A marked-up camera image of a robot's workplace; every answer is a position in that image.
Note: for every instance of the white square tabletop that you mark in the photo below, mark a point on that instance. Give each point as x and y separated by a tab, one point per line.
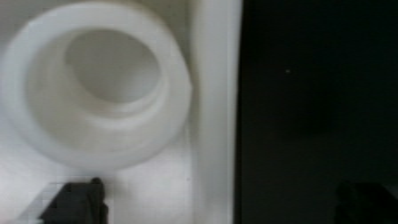
118	107

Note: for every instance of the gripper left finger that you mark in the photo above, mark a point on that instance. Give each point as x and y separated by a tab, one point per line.
77	206

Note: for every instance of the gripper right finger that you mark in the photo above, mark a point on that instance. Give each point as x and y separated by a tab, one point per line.
367	204

